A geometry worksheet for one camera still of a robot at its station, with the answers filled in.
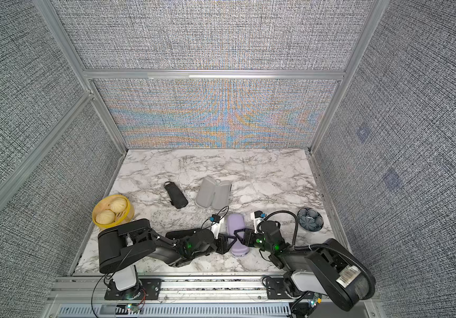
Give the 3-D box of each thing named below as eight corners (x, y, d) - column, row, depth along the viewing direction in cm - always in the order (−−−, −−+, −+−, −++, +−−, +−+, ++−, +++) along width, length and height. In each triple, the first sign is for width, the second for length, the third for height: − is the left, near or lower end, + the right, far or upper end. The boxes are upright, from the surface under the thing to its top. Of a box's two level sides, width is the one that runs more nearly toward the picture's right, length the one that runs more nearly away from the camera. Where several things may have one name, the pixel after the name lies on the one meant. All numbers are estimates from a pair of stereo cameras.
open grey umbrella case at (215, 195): (194, 206, 98) (193, 202, 95) (203, 181, 108) (202, 176, 105) (226, 212, 96) (226, 208, 93) (232, 185, 106) (232, 181, 103)
